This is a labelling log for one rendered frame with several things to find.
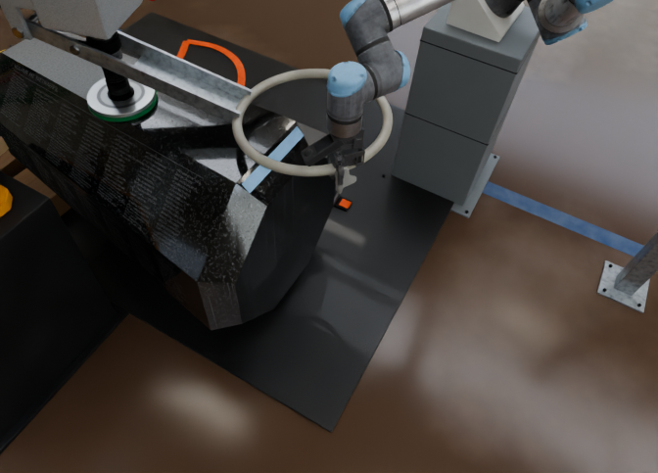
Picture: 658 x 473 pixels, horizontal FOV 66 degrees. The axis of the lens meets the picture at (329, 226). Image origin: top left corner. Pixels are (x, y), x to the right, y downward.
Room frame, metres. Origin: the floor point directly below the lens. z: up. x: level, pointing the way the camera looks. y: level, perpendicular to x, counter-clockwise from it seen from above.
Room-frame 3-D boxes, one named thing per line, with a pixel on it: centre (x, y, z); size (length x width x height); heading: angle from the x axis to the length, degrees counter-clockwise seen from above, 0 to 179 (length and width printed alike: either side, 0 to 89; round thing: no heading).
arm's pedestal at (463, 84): (1.95, -0.56, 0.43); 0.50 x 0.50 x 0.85; 64
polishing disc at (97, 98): (1.32, 0.72, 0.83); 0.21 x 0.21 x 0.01
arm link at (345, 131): (1.01, -0.01, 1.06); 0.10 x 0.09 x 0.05; 22
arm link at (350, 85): (1.02, -0.02, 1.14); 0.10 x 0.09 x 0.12; 129
